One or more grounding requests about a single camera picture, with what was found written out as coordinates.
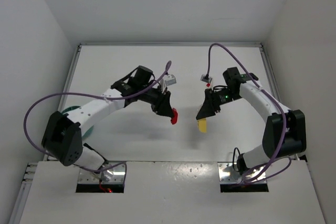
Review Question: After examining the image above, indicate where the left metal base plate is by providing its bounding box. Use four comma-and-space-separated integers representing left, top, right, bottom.
78, 162, 127, 185

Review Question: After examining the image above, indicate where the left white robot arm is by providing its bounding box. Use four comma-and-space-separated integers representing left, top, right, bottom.
41, 66, 178, 173

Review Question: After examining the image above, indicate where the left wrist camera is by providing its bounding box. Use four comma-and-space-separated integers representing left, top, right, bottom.
159, 74, 176, 92

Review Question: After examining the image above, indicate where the metal base plate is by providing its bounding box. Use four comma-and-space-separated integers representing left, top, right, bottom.
78, 162, 127, 185
218, 162, 268, 184

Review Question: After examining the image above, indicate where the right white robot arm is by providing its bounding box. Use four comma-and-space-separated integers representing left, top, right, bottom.
196, 67, 307, 175

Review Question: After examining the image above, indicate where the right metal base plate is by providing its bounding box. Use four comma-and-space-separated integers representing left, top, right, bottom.
218, 162, 268, 184

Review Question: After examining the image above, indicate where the teal round divided container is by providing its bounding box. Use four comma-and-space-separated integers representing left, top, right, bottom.
61, 105, 94, 140

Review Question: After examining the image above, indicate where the red curved lego brick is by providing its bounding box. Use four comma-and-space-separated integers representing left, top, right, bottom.
169, 108, 178, 125

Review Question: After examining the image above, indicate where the yellow long lego brick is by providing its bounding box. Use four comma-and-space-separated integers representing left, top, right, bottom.
197, 118, 207, 133

